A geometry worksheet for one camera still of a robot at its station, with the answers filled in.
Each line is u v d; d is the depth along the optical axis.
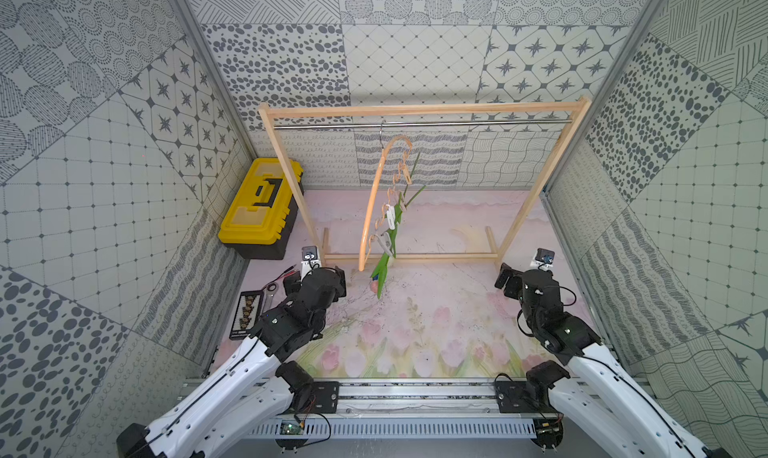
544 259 0.66
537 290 0.57
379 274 0.75
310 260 0.62
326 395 0.73
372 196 0.56
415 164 1.14
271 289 0.92
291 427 0.72
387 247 0.66
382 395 0.76
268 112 0.52
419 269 0.97
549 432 0.72
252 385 0.48
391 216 0.70
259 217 0.91
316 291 0.53
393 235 0.75
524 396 0.69
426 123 0.56
